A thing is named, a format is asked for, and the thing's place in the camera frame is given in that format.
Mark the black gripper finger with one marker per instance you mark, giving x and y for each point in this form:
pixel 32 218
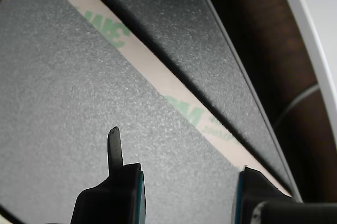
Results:
pixel 113 197
pixel 255 192

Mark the dark gray textured mat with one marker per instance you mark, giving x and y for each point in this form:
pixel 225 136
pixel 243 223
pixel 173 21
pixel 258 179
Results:
pixel 65 89

